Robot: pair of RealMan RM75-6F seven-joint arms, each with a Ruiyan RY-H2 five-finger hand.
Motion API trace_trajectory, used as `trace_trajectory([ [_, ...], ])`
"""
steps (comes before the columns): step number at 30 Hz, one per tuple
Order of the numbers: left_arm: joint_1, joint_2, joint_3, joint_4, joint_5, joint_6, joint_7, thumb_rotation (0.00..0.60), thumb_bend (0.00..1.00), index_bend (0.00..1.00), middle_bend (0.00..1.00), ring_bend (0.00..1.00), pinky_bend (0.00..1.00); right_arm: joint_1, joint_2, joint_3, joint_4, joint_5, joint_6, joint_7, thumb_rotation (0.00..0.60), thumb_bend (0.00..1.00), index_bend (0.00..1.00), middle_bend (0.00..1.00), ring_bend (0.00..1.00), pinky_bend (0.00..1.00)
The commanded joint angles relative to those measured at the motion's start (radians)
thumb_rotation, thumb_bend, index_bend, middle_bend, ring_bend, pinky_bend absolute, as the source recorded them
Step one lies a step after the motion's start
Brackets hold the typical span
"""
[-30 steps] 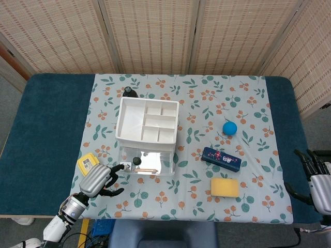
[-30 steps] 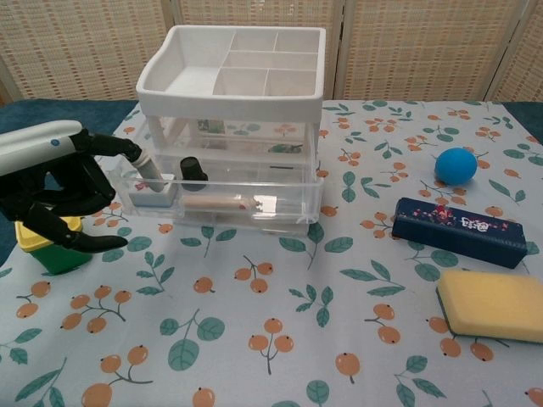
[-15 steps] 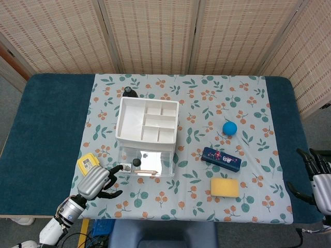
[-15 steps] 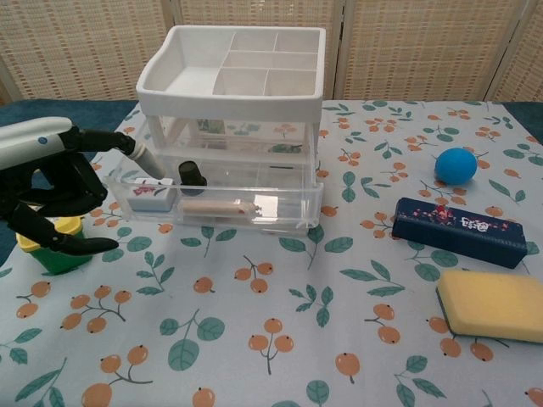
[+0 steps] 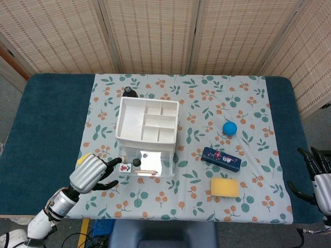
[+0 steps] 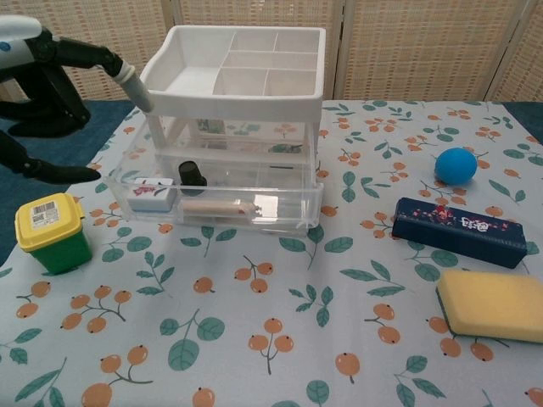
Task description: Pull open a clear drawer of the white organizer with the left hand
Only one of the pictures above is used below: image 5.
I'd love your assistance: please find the blue plastic crate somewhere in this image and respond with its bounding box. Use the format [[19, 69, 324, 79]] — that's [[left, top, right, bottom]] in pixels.
[[93, 219, 116, 237]]

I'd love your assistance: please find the green container with yellow lid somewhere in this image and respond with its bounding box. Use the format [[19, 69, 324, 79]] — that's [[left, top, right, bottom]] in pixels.
[[77, 153, 93, 166]]

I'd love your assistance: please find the white drawer organizer box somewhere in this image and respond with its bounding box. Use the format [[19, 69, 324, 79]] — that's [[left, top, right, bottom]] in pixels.
[[115, 97, 180, 156]]

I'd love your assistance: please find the teal table cover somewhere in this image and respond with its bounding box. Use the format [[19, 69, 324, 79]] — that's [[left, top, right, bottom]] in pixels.
[[0, 73, 318, 224]]

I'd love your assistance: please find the floral patterned tablecloth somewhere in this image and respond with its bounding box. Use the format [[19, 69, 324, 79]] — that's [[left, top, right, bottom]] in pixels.
[[65, 73, 294, 224]]

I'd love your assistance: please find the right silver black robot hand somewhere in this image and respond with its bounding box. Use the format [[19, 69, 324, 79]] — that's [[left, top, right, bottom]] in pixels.
[[287, 146, 331, 215]]

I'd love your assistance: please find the clear plastic drawer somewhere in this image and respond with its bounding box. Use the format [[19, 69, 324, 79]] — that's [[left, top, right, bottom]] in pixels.
[[117, 146, 176, 178]]

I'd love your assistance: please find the yellow sponge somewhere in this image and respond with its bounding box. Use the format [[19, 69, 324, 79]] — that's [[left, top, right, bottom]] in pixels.
[[209, 177, 240, 198]]

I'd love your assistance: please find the brown wooden board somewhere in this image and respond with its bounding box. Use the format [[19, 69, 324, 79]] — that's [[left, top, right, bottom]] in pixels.
[[0, 42, 31, 81]]

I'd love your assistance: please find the blue ball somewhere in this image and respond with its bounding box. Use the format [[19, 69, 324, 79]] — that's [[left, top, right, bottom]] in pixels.
[[222, 121, 238, 136]]

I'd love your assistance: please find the black floor cable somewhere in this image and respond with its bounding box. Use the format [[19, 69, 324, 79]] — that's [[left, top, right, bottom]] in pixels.
[[294, 227, 331, 248], [62, 231, 109, 248]]

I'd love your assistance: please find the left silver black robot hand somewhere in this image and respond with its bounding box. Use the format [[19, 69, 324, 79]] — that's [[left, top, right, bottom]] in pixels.
[[69, 153, 126, 194]]

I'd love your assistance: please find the dark blue rectangular box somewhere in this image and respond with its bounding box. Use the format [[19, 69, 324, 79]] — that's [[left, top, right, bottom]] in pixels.
[[201, 146, 243, 173]]

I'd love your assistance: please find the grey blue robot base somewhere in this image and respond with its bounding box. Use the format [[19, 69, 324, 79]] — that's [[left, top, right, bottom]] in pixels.
[[108, 221, 219, 248]]

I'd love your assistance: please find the bamboo folding screen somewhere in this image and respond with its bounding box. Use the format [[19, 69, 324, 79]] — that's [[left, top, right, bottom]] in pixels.
[[0, 0, 331, 121]]

